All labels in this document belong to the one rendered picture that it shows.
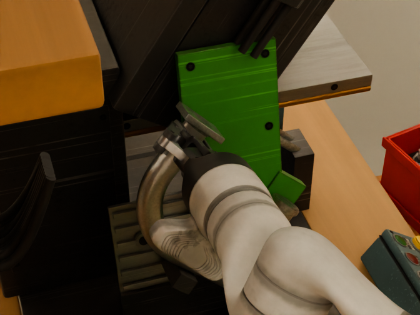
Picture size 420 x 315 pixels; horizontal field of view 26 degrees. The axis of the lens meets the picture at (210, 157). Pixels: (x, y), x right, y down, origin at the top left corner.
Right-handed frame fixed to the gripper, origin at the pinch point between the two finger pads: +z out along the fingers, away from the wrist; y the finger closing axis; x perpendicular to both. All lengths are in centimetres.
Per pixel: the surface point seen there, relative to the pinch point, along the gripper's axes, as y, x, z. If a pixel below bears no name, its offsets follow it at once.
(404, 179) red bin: -46, -10, 26
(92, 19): 11.5, -2.5, 18.2
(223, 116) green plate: -2.8, -4.2, 2.8
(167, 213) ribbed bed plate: -6.3, 9.4, 4.9
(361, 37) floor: -129, -33, 203
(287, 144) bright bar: -21.5, -4.4, 18.9
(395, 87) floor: -134, -26, 173
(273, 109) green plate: -7.2, -8.3, 2.8
